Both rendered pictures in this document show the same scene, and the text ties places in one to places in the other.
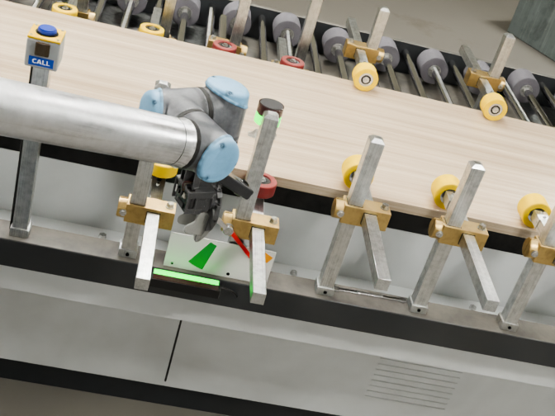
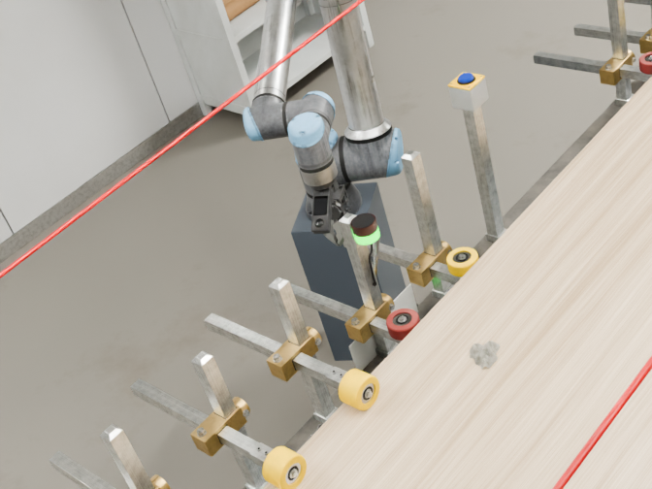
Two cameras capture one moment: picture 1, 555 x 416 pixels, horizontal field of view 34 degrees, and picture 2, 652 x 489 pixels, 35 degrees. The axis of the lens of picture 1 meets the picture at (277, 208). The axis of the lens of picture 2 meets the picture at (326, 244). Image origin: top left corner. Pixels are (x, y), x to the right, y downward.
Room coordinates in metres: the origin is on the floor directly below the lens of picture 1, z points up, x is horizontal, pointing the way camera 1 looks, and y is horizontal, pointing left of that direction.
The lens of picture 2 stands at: (3.60, -0.92, 2.55)
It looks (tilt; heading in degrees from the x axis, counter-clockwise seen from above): 36 degrees down; 152
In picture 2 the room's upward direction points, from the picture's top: 18 degrees counter-clockwise
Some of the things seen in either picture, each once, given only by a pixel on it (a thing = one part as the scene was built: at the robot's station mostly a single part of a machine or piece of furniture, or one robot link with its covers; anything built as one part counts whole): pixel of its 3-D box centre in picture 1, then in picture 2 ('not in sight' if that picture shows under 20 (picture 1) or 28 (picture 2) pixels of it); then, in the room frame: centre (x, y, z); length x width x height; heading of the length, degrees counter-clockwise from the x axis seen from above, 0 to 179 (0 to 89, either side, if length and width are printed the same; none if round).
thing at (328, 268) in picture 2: not in sight; (355, 274); (1.09, 0.47, 0.30); 0.25 x 0.25 x 0.60; 39
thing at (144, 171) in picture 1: (144, 174); (428, 228); (1.81, 0.32, 0.93); 0.03 x 0.03 x 0.48; 11
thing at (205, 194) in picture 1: (201, 182); (327, 195); (1.62, 0.17, 1.06); 0.09 x 0.08 x 0.12; 127
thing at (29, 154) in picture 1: (30, 151); (484, 173); (1.76, 0.58, 0.92); 0.05 x 0.04 x 0.45; 101
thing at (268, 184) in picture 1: (257, 196); (407, 335); (1.99, 0.06, 0.85); 0.08 x 0.08 x 0.11
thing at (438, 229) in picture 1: (457, 232); (221, 425); (1.95, -0.44, 0.94); 0.13 x 0.06 x 0.05; 101
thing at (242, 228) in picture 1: (249, 225); (372, 317); (1.86, 0.05, 0.84); 0.13 x 0.06 x 0.05; 101
